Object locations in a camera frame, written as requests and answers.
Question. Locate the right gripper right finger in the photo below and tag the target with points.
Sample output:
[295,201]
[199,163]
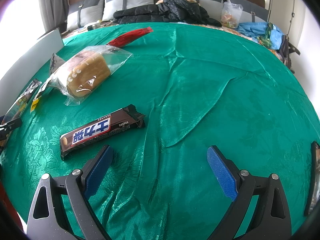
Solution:
[271,218]

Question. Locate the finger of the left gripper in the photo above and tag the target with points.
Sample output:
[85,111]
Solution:
[9,127]

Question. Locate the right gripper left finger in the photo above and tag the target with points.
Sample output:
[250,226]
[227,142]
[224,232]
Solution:
[47,216]

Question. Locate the black yellow snack bar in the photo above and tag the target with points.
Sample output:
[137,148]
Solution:
[16,110]

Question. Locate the yellow tofu snack packet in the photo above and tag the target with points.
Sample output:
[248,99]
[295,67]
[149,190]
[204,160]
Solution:
[37,97]

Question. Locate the white triangular snack pouch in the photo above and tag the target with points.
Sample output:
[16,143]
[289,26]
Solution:
[55,63]

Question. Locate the bread loaf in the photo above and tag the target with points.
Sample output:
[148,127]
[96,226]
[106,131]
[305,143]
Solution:
[80,76]

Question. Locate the brown snickers bar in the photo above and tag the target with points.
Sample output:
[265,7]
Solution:
[106,126]

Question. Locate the red snack bar wrapper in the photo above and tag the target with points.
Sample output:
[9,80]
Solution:
[129,37]

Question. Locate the white cardboard box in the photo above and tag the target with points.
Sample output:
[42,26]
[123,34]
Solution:
[15,79]

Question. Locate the grey curtain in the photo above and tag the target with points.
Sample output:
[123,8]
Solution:
[54,14]

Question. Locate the grey cushion far left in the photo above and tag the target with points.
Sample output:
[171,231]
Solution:
[83,13]

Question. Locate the green satin cloth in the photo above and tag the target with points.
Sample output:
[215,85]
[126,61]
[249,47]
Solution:
[197,87]

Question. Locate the blue clothes pile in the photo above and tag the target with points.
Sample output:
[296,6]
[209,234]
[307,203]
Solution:
[265,32]

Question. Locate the grey cushion far right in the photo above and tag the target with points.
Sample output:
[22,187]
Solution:
[251,12]

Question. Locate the clear plastic bag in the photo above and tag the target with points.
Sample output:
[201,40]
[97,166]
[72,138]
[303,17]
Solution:
[231,14]

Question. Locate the black puffer jacket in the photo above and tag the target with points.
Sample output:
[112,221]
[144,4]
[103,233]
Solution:
[169,11]

